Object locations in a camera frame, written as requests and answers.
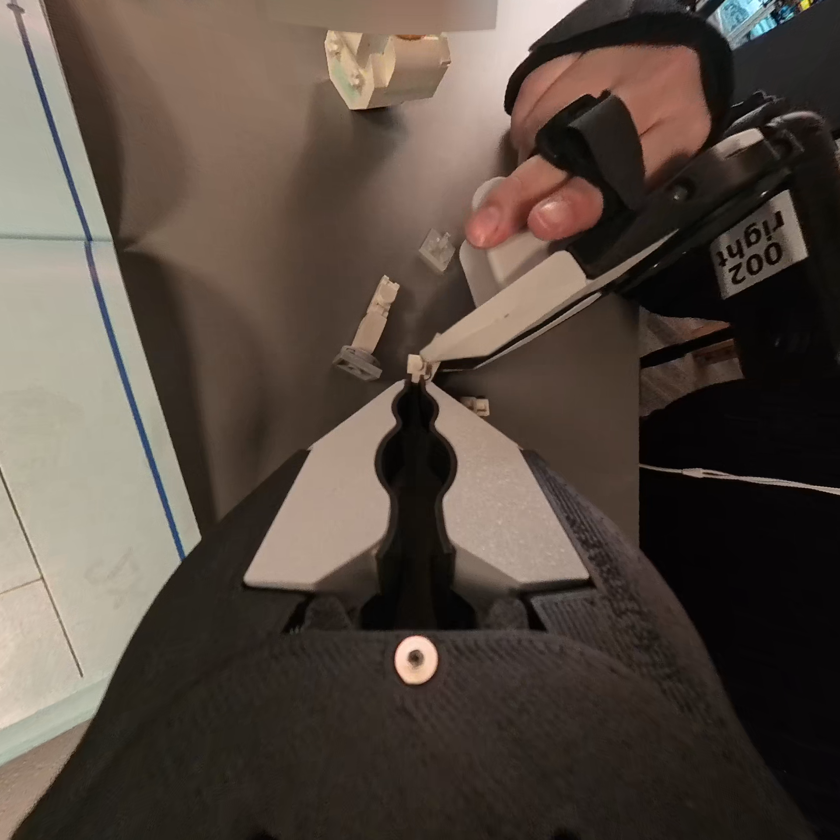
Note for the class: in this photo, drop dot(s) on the person's right hand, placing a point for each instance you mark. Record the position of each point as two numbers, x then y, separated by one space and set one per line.
656 105

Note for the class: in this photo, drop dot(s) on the large cream lego assembly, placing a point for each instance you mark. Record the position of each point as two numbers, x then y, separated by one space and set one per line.
387 72

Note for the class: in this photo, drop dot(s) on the tall white lego column assembly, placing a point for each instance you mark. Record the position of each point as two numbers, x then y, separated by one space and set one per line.
374 321

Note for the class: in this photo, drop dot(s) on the small white lego clip piece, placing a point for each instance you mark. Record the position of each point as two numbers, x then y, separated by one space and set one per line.
478 407

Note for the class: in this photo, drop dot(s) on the blue tape line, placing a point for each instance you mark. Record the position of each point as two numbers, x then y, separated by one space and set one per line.
134 394

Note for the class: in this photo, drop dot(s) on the small clear lego piece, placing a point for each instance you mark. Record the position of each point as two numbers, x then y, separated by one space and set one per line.
438 253

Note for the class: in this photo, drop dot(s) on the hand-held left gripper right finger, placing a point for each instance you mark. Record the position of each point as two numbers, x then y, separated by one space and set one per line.
505 518

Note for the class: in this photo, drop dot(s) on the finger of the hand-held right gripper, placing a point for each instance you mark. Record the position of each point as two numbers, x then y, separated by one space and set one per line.
512 308
525 341

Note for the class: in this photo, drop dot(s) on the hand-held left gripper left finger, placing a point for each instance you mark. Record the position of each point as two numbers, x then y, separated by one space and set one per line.
321 518

